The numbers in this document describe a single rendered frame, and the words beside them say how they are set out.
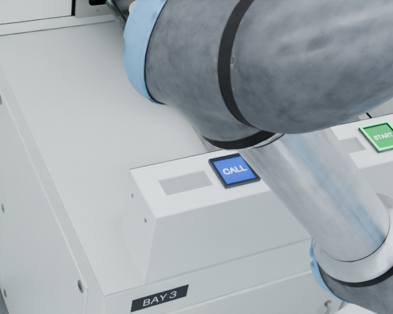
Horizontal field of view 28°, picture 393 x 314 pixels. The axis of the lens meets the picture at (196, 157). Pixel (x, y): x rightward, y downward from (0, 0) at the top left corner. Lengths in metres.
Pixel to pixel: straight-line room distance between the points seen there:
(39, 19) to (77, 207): 0.47
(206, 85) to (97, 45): 0.94
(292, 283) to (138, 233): 0.33
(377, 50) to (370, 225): 0.33
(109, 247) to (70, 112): 0.31
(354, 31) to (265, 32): 0.06
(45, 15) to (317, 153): 0.89
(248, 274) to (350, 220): 0.42
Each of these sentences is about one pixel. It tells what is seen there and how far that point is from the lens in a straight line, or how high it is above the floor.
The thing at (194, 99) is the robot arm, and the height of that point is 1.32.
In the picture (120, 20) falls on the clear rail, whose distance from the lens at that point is 1.46.
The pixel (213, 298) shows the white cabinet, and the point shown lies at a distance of 1.24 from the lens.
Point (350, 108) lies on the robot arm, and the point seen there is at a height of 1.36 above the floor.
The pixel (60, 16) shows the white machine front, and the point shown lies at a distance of 1.55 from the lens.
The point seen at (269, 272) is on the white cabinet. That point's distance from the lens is 1.25.
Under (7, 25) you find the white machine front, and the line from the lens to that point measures 1.53.
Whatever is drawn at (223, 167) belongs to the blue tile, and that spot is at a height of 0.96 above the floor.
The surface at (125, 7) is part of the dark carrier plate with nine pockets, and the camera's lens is 1.50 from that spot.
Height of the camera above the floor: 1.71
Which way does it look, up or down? 42 degrees down
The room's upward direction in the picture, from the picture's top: 12 degrees clockwise
